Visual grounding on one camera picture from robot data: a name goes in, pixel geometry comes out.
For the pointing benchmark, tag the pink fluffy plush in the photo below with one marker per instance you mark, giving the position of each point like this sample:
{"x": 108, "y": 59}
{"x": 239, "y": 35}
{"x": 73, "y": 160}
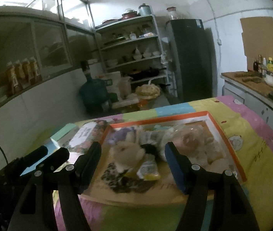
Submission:
{"x": 189, "y": 138}

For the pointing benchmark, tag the red pot on shelf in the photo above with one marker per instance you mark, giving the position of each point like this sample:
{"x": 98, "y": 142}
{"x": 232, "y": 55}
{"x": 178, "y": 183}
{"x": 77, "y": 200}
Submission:
{"x": 129, "y": 13}

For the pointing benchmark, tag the beige plush toy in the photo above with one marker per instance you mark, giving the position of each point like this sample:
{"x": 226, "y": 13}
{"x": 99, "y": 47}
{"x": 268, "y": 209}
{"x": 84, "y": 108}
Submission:
{"x": 126, "y": 155}

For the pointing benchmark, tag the yellow round basket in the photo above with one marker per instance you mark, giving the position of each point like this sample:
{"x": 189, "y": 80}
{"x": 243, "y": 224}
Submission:
{"x": 148, "y": 92}

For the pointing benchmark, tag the glass jar on fridge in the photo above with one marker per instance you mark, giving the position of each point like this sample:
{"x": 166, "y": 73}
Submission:
{"x": 172, "y": 13}

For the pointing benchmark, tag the leopard print cloth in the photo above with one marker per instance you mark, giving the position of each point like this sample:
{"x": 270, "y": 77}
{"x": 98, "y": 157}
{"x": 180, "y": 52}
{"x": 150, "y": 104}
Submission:
{"x": 120, "y": 183}

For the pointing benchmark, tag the floral tissue pack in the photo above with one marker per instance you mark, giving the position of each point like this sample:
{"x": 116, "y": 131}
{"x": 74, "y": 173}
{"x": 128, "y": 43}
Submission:
{"x": 86, "y": 135}

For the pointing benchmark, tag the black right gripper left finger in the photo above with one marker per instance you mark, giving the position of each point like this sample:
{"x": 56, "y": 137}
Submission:
{"x": 71, "y": 181}

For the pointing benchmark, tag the white bowl on counter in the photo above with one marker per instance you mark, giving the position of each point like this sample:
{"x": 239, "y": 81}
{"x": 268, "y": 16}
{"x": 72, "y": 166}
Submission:
{"x": 269, "y": 79}

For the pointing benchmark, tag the orange rimmed cardboard box tray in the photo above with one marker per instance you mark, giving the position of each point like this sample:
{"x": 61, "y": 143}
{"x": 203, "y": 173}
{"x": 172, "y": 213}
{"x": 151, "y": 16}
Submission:
{"x": 159, "y": 161}

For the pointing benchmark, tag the green white tissue box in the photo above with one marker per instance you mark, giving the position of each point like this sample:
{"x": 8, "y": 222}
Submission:
{"x": 63, "y": 136}

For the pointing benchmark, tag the grey metal shelf rack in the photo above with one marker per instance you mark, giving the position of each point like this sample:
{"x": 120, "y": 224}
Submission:
{"x": 134, "y": 48}

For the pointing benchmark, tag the black refrigerator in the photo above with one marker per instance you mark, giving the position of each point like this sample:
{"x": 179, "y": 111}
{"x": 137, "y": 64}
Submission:
{"x": 191, "y": 59}

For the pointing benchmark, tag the floral white cloth bag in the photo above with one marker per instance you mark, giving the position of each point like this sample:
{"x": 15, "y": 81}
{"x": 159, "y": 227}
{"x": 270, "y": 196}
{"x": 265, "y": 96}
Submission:
{"x": 157, "y": 138}

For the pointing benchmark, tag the blue water jug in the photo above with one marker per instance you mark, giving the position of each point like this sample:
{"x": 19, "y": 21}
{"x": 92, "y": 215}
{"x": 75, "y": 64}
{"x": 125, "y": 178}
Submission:
{"x": 94, "y": 94}

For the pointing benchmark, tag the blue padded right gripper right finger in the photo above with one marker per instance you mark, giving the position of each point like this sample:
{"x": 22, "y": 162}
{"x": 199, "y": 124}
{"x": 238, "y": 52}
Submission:
{"x": 216, "y": 200}

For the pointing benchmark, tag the colourful patchwork table cloth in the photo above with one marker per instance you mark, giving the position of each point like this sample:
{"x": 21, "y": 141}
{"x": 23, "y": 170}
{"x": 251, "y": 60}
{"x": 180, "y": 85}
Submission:
{"x": 251, "y": 138}

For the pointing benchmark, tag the teal pot on shelf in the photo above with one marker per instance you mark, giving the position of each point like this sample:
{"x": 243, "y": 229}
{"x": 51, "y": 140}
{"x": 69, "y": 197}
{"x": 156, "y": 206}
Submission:
{"x": 145, "y": 10}

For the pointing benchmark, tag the cardboard sheet on wall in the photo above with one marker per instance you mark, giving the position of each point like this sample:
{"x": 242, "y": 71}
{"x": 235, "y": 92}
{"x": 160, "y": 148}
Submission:
{"x": 257, "y": 38}

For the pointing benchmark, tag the wooden kitchen counter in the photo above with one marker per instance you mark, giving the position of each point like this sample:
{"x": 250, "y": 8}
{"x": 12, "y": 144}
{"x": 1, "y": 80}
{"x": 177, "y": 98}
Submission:
{"x": 254, "y": 96}

